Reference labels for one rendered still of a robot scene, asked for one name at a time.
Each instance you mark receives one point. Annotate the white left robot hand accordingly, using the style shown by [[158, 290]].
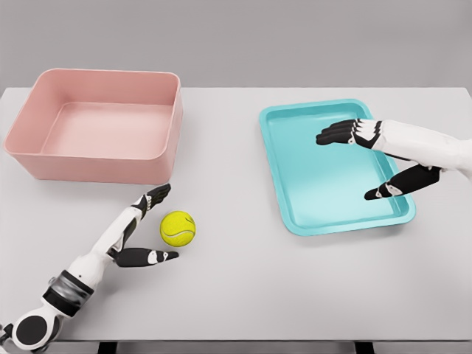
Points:
[[117, 229]]

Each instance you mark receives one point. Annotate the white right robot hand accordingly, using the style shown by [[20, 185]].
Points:
[[396, 142]]

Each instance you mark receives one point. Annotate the yellow tennis ball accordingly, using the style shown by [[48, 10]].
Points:
[[177, 228]]

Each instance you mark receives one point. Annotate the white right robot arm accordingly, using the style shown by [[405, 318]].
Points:
[[459, 153]]

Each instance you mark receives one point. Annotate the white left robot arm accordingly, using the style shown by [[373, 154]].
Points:
[[70, 284]]

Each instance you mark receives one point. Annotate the blue plastic tray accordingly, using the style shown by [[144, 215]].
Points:
[[332, 173]]

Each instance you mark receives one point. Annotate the pink plastic basket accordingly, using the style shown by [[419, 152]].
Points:
[[96, 123]]

